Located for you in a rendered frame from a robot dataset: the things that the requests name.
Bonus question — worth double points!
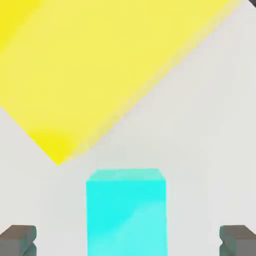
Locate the small cyan cube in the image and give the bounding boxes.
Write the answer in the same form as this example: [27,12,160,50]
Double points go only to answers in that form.
[85,168,168,256]

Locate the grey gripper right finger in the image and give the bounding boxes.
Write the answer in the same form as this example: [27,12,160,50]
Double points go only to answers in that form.
[219,225,256,256]

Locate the large yellow box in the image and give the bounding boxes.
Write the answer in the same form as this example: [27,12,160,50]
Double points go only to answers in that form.
[0,0,246,167]

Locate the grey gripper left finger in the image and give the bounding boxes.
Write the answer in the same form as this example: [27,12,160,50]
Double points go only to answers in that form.
[0,225,38,256]

